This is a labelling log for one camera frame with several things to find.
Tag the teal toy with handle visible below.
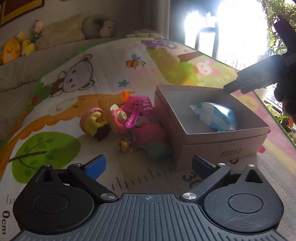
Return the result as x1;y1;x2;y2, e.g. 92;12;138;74
144;140;172;162

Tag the pink yellow cupcake toy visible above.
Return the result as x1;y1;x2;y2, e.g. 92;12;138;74
79;108;111;141

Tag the pink toy camera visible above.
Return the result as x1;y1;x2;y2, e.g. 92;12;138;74
104;104;127;133

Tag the pink toy net scoop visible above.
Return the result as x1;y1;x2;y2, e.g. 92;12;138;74
121;95;154;129

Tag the orange plastic toy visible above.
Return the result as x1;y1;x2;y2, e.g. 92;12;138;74
121;91;134;102

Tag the black gloved right hand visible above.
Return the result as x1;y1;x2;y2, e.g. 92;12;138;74
274;68;295;121

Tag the pink cardboard box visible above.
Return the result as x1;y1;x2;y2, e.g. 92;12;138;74
154;85;269;170

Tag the blue white tissue pack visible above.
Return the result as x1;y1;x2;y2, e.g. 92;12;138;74
190;102;238;132

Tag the colourful cartoon play mat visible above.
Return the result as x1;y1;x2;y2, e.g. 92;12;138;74
0;37;296;241

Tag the folded beige blanket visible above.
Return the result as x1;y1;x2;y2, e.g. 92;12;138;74
126;29;164;38

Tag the small yellow chick plush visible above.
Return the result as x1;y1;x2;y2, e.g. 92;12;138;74
16;31;36;56

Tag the grey bear plush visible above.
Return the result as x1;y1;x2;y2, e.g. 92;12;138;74
98;20;115;38

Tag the beige pillow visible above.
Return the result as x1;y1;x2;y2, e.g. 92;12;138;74
36;14;85;50

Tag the grey neck pillow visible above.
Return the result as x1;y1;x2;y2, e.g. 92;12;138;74
81;15;109;40

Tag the yellow duck plush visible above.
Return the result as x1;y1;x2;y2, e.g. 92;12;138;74
1;39;21;64

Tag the doll plush with red hat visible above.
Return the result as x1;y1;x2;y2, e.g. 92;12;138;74
31;20;44;43

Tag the framed red picture right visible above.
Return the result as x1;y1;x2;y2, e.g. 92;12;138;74
1;0;45;27

